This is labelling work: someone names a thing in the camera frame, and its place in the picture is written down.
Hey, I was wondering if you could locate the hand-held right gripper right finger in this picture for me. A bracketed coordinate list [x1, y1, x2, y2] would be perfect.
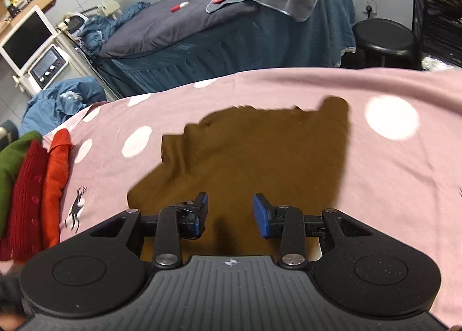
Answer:
[253, 193, 374, 270]

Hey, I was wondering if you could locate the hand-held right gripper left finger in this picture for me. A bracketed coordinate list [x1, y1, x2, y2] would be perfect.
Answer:
[88, 192, 209, 270]

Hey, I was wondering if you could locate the brown shirt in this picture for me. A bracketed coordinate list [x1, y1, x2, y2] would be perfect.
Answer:
[127, 96, 351, 260]

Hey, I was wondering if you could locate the pink polka dot blanket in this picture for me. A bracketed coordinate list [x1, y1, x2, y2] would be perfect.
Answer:
[0, 68, 462, 328]

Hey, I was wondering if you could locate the folded orange garment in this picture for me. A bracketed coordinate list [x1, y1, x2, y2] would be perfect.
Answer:
[40, 128, 75, 248]

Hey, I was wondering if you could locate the blue skirted bed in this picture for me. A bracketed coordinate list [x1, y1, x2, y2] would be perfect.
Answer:
[96, 0, 357, 98]

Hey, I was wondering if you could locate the folded red knit garment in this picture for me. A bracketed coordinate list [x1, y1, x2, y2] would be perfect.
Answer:
[0, 140, 50, 263]

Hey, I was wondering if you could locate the blue cloth pile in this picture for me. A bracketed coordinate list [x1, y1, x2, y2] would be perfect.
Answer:
[20, 76, 107, 137]

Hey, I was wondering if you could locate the folded green garment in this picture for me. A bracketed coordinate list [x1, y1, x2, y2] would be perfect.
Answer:
[0, 131, 43, 238]

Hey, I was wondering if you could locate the grey bed cover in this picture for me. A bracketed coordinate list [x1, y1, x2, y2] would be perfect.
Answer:
[98, 0, 275, 59]

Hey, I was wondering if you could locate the crumpled blue bedding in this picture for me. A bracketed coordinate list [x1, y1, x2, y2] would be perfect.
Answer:
[77, 1, 151, 54]

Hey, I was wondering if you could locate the white device with knobs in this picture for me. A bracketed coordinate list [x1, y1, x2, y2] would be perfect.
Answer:
[28, 44, 69, 87]

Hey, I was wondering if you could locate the black round stool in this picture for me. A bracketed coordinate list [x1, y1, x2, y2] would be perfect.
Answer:
[352, 18, 420, 70]

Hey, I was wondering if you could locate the small white appliance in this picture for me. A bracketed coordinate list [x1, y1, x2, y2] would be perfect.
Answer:
[59, 13, 89, 34]

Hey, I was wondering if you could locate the white framed monitor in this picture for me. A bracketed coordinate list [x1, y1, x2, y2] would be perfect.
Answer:
[0, 5, 57, 74]

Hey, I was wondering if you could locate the black storage rack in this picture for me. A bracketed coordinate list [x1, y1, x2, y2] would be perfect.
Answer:
[411, 0, 462, 70]

